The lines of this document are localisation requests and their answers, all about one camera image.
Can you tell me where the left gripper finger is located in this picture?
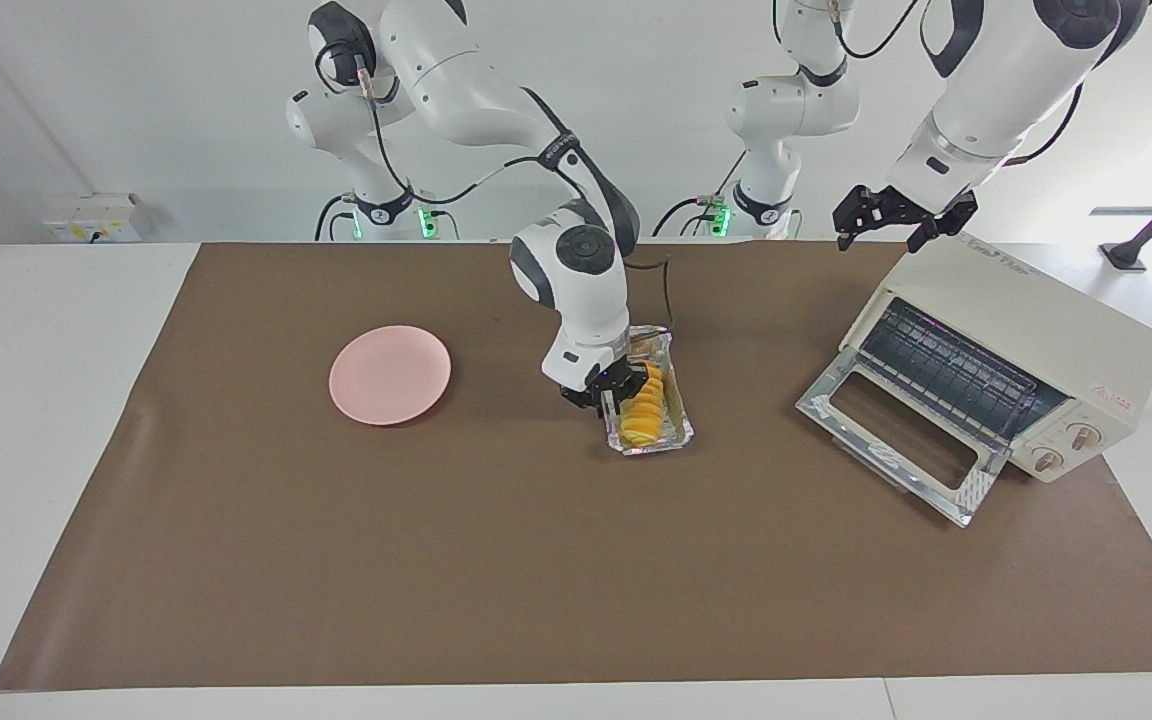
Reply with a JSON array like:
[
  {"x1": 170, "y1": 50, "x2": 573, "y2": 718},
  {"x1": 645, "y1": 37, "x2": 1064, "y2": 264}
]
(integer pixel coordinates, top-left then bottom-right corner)
[
  {"x1": 832, "y1": 187, "x2": 874, "y2": 252},
  {"x1": 906, "y1": 193, "x2": 978, "y2": 254}
]

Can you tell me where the golden striped bread loaf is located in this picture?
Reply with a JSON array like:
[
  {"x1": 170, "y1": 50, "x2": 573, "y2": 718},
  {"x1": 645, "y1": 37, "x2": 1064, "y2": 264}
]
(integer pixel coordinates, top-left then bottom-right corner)
[{"x1": 617, "y1": 360, "x2": 674, "y2": 449}]

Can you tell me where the aluminium foil tray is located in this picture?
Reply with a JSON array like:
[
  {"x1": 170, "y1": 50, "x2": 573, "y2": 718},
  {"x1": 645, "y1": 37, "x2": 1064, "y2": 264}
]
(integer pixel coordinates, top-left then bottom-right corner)
[{"x1": 603, "y1": 324, "x2": 696, "y2": 459}]

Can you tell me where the cream toaster oven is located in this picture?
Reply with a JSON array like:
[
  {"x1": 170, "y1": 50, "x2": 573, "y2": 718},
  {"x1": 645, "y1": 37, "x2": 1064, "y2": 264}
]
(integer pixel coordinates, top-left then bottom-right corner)
[{"x1": 839, "y1": 232, "x2": 1152, "y2": 485}]

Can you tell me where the glass oven door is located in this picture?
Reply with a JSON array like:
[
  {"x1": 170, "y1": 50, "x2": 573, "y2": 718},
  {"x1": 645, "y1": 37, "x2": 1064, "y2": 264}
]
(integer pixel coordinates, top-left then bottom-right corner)
[{"x1": 794, "y1": 350, "x2": 1013, "y2": 529}]

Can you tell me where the brown paper table mat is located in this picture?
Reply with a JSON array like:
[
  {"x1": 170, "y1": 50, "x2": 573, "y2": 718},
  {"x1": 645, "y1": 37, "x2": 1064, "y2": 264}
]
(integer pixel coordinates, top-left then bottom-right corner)
[{"x1": 0, "y1": 240, "x2": 1152, "y2": 691}]

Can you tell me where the pink round plate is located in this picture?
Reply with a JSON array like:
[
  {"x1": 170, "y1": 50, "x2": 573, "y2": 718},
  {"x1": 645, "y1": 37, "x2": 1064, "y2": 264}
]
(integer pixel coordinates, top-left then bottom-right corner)
[{"x1": 328, "y1": 325, "x2": 454, "y2": 428}]

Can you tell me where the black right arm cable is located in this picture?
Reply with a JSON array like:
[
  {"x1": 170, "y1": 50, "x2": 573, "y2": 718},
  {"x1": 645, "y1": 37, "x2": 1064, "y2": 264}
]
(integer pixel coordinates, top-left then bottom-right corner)
[{"x1": 355, "y1": 55, "x2": 675, "y2": 332}]

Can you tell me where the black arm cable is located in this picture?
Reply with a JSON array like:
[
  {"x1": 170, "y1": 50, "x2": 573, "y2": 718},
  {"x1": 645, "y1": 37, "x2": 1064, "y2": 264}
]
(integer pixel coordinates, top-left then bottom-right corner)
[
  {"x1": 774, "y1": 0, "x2": 1083, "y2": 167},
  {"x1": 355, "y1": 55, "x2": 675, "y2": 332}
]

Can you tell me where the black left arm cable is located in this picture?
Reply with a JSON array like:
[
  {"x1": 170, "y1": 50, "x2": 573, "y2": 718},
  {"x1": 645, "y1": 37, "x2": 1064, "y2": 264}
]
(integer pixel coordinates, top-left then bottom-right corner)
[{"x1": 774, "y1": 0, "x2": 1083, "y2": 167}]

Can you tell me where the black left base cable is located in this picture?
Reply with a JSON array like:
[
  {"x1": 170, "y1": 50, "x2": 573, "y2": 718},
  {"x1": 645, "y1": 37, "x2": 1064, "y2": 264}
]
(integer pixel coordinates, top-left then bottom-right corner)
[{"x1": 651, "y1": 150, "x2": 749, "y2": 239}]

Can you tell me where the black base cable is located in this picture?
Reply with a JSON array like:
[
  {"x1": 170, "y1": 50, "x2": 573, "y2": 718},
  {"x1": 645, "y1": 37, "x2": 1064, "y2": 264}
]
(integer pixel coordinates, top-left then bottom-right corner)
[
  {"x1": 651, "y1": 150, "x2": 749, "y2": 239},
  {"x1": 313, "y1": 193, "x2": 358, "y2": 242}
]

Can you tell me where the black right base cable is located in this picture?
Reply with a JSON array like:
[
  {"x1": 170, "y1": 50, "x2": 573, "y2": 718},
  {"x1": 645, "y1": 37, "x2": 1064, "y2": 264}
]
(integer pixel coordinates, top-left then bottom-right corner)
[{"x1": 313, "y1": 193, "x2": 358, "y2": 242}]

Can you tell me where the white wall outlet box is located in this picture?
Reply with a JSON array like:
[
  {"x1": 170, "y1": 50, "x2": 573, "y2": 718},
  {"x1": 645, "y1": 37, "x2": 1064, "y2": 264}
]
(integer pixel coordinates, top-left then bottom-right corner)
[{"x1": 42, "y1": 193, "x2": 151, "y2": 244}]

